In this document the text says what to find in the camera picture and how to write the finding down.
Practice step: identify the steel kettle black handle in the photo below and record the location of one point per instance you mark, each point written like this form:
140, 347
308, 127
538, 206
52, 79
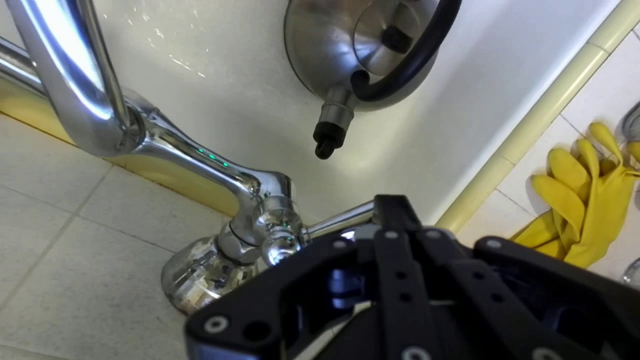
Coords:
363, 54

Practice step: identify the white kitchen sink basin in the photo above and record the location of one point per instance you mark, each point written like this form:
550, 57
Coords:
218, 71

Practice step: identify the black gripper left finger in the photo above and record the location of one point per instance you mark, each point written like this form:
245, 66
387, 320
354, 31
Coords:
305, 303

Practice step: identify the chrome wall tap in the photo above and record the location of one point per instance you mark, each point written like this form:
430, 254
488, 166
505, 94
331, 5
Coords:
62, 57

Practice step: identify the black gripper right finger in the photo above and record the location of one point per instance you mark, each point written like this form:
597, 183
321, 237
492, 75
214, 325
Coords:
497, 301

